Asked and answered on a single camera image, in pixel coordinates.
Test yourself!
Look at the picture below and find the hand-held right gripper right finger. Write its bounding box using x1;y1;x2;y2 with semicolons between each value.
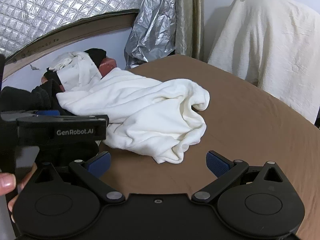
191;150;285;203

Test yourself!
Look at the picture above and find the cream cloth cover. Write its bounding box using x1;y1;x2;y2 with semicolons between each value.
207;0;320;125

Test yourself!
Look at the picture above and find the silver quilted insulation sheet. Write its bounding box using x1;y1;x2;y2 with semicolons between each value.
0;0;150;57

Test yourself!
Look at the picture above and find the crumpled silver plastic sheet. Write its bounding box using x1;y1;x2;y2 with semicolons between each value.
123;0;177;70

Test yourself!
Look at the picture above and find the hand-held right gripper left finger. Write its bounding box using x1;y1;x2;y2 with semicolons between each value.
34;151;125;202

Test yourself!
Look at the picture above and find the person's left hand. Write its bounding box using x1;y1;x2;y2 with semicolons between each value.
0;162;38;224

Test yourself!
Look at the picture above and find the beige curtain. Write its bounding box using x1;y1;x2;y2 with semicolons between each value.
174;0;205;61

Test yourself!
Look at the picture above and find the white garment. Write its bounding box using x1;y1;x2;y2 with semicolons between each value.
55;67;211;165

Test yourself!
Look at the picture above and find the pile of black clothes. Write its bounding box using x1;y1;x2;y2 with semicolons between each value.
0;68;75;117

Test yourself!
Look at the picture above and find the black cloth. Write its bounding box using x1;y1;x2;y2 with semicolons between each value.
83;48;107;67

